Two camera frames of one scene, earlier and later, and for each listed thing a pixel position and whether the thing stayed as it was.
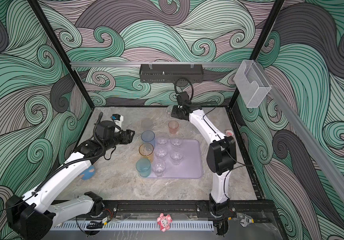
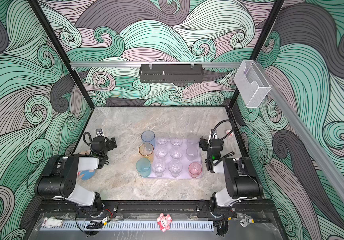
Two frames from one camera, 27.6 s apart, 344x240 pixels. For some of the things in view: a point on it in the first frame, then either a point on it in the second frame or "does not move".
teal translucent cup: [143, 166] does not move
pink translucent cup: [173, 127] -> [195, 169]
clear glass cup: [176, 141] does not move
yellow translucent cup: [146, 151] does not move
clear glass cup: [162, 141] does not move
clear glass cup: [168, 111] -> [175, 166]
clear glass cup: [176, 155] does not move
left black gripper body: [124, 138] -> [109, 146]
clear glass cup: [158, 167] does not move
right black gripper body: [177, 112] -> [205, 146]
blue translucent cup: [148, 136] does not move
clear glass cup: [161, 151] does not move
